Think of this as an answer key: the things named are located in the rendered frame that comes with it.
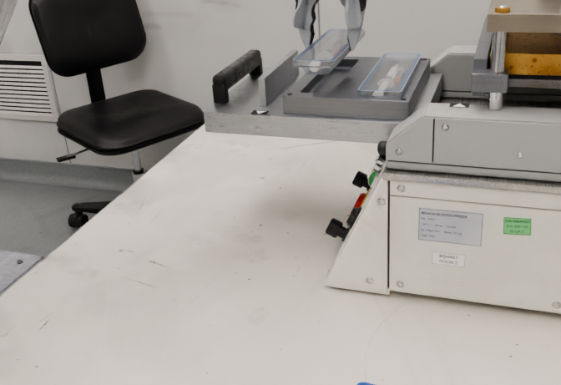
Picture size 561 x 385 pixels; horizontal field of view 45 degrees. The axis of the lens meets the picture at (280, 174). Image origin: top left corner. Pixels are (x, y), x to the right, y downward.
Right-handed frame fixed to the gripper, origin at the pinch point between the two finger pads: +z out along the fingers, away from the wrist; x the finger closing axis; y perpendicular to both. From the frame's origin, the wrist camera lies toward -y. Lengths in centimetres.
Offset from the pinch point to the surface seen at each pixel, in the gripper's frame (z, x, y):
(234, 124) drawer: 9.0, -10.9, 10.9
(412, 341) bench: 29.5, 15.6, 24.9
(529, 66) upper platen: 0.1, 25.9, 10.2
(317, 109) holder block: 6.7, 0.6, 9.9
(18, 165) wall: 98, -193, -143
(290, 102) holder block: 5.9, -3.1, 9.9
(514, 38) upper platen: -1.4, 24.0, 3.4
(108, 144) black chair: 57, -100, -86
